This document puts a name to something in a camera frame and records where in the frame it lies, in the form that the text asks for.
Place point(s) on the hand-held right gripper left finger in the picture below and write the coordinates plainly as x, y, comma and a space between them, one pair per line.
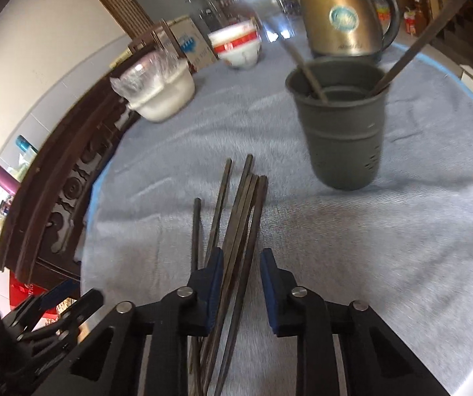
215, 288

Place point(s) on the dark carved wooden sideboard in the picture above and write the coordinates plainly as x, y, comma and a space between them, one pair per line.
67, 173

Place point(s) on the teal thermos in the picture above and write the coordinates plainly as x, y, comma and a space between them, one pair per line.
26, 144

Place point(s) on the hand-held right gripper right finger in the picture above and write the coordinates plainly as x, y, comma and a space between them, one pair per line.
270, 293

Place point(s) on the red and white bowl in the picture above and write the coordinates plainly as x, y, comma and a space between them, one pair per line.
230, 33
240, 57

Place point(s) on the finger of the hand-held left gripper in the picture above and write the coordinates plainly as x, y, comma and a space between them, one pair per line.
83, 303
57, 295

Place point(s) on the dark metal chopstick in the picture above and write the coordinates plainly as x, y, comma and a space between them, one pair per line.
260, 214
197, 235
248, 214
254, 218
242, 189
306, 72
422, 41
221, 206

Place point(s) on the blue underlay cloth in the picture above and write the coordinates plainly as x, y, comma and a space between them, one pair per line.
96, 198

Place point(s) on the clear plastic bag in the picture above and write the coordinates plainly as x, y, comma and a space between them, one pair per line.
145, 72

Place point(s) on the gold electric kettle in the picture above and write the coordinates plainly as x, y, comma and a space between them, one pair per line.
335, 8

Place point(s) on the white basin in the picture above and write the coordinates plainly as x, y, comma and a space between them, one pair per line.
166, 99

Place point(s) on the grey tablecloth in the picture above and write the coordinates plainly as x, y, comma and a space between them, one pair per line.
385, 255

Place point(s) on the red gift bag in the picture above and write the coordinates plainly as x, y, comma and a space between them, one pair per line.
21, 293

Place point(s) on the grey chopstick holder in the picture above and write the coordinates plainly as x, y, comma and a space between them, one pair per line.
343, 144

